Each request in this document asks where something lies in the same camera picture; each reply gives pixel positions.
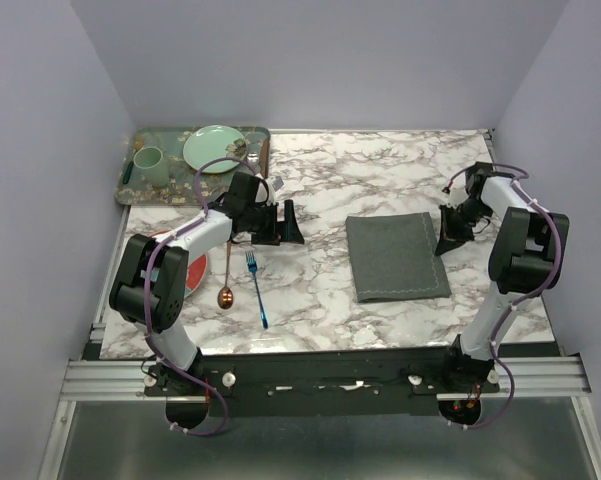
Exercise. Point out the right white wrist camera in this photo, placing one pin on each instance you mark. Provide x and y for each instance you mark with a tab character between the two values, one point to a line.
453	196

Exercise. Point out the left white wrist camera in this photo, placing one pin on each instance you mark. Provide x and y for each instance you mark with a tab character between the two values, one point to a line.
268	189

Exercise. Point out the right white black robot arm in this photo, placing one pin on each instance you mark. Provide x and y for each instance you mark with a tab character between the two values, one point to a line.
526	260

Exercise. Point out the green floral tray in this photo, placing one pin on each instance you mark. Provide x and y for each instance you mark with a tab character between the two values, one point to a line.
180	189

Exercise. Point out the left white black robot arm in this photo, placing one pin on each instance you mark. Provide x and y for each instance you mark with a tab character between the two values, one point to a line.
159	322

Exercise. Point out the brown wooden chopstick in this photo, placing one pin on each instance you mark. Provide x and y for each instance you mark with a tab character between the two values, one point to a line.
264	157

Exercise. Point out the blue metal fork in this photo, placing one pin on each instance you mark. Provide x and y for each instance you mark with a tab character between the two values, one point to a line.
253	269

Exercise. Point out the red blue floral plate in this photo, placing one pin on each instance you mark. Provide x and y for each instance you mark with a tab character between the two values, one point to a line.
197	272

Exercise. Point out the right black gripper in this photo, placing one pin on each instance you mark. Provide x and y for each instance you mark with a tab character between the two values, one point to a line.
449	237

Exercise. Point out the mint green plate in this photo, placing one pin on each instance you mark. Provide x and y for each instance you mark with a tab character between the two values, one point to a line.
215	142

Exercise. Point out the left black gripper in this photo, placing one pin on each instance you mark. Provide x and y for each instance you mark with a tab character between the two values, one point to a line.
290	226

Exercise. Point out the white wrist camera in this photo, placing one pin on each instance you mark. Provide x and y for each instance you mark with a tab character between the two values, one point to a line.
453	196
268	189

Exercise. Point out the copper spoon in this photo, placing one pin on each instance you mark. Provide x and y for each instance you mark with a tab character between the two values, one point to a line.
225	297

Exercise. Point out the dark grey cloth napkin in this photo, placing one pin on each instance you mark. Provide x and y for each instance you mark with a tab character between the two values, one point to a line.
392	258

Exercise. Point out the green handled utensil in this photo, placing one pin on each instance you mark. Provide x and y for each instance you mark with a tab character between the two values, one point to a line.
127	172

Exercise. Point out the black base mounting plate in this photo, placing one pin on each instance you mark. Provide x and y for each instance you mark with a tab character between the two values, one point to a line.
328	383

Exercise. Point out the aluminium frame rail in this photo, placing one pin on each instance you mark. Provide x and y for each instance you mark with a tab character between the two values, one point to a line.
120	381

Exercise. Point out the mint green cup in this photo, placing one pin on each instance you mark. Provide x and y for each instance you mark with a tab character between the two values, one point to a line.
152	165

